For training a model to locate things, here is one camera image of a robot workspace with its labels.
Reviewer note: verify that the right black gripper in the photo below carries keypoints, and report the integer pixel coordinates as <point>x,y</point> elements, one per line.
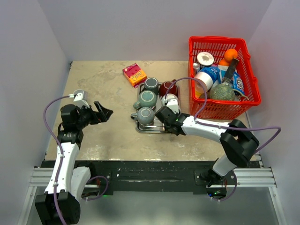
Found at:
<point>166,127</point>

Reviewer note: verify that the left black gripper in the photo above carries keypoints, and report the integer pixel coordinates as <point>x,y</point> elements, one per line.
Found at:
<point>103,115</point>

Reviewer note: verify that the grey blue mug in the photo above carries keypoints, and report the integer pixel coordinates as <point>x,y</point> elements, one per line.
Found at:
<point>80,94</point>

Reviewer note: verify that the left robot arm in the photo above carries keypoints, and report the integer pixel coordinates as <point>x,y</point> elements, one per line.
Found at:
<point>60,203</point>

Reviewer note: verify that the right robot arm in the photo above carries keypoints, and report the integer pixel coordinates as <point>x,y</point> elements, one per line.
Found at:
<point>238,143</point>

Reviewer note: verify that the white speckled mug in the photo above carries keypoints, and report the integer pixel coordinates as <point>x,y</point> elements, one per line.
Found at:
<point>169,96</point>

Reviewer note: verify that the grey green mug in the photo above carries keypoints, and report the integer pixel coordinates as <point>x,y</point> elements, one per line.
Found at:
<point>144,116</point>

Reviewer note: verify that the teal green mug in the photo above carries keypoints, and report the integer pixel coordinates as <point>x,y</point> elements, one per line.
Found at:
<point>146,98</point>

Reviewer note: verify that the dark red mug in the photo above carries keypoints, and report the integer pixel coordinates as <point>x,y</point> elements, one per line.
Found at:
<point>173,89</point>

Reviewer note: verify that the dark grey mug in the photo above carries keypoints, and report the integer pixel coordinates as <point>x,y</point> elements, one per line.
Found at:
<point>151,84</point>

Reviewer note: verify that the metal tray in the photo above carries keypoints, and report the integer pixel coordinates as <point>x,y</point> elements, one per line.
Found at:
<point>156,127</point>

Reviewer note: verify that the pink white toilet roll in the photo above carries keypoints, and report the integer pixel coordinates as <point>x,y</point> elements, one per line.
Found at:
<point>203,82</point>

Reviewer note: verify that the pink orange snack box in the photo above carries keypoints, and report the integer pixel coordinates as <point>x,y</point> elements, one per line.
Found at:
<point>134,74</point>

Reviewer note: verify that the green patterned ball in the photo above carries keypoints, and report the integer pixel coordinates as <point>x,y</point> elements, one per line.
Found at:
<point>222,92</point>

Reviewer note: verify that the silver can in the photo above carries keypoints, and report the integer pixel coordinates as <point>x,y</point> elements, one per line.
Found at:
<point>196,68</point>

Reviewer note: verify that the blue white packet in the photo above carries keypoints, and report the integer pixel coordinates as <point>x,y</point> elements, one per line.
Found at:
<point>213,72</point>

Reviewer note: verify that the white tape roll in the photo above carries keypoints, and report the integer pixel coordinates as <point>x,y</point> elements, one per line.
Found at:
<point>205,59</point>

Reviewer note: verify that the blue snack bag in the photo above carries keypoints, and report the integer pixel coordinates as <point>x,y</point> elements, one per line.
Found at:
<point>237,84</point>

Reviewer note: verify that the red plastic basket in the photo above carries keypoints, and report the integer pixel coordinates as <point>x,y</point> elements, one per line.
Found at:
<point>217,46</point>

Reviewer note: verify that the orange fruit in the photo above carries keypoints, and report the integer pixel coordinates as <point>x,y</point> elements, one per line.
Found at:
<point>223,62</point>
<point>230,54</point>

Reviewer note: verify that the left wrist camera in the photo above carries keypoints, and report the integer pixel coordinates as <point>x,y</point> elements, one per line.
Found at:
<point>80,99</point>

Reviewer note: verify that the black base frame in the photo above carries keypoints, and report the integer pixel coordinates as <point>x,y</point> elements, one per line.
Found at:
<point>151,176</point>

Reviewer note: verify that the brown handled tool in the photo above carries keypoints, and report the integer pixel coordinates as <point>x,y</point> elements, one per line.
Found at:
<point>230,71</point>

